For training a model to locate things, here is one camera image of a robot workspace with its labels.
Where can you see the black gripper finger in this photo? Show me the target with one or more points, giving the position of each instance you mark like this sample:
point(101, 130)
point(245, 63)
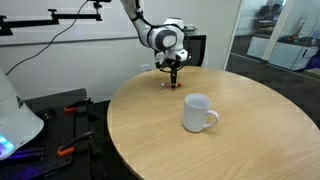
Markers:
point(172, 78)

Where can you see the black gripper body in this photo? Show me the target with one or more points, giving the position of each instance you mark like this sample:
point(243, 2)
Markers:
point(167, 65)

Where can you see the red marker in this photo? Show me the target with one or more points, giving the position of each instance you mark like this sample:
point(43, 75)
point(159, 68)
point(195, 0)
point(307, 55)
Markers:
point(166, 85)

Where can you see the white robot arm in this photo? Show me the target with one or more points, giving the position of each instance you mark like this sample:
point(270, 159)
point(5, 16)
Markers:
point(166, 39)

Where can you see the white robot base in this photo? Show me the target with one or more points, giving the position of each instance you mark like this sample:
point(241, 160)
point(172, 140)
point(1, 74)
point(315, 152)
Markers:
point(18, 124)

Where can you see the white mug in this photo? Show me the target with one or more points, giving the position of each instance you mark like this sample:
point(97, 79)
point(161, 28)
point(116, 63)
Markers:
point(196, 111)

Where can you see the black office chair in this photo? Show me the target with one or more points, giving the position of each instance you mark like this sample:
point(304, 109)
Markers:
point(195, 46)

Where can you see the round wooden table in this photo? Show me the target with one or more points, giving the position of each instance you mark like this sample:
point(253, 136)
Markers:
point(261, 135)

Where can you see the white cabinet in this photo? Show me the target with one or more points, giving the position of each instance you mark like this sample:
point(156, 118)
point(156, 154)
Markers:
point(288, 56)

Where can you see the black work bench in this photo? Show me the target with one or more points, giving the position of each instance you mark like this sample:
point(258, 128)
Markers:
point(38, 160)

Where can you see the upper orange handled clamp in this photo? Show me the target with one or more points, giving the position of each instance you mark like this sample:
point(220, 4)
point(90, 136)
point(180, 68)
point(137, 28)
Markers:
point(73, 107)

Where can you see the orange handled clamp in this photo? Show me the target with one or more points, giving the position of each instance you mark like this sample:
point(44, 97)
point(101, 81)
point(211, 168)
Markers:
point(73, 107)
point(70, 146)

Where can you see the lower orange handled clamp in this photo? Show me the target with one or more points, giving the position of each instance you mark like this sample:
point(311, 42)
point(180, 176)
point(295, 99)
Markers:
point(70, 146)

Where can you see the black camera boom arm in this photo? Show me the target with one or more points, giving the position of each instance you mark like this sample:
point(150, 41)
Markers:
point(6, 27)

